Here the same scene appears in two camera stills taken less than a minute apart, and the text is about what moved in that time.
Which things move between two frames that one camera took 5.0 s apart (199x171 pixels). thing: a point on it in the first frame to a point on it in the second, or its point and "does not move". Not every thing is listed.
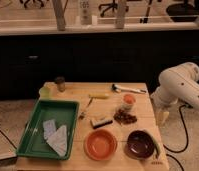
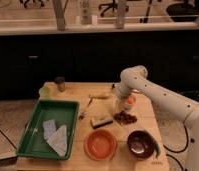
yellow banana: x=99 y=95 does not move
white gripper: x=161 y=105 to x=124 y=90
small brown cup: x=61 y=84 does not move
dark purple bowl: x=139 y=144 does not move
